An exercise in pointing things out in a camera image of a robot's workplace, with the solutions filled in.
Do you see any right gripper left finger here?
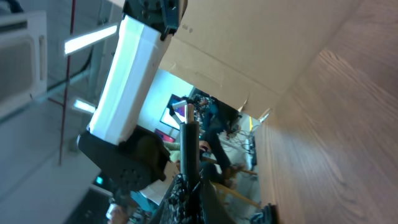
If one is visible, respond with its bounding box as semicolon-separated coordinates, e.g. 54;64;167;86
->
149;174;193;224

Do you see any cardboard wall panel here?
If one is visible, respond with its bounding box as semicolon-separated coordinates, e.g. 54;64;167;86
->
160;0;359;118

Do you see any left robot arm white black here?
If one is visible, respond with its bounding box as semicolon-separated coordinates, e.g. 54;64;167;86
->
77;0;188;191

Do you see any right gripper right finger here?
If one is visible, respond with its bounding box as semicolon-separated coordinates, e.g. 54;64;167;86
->
198;180;236;224

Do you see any ceiling light strip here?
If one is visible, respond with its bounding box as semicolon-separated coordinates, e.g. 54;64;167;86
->
63;24;118;56

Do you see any ceiling air conditioner unit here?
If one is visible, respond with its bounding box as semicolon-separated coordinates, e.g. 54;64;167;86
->
1;11;47;118

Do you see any seated person in background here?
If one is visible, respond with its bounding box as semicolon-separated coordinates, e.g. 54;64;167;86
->
184;94;244;189

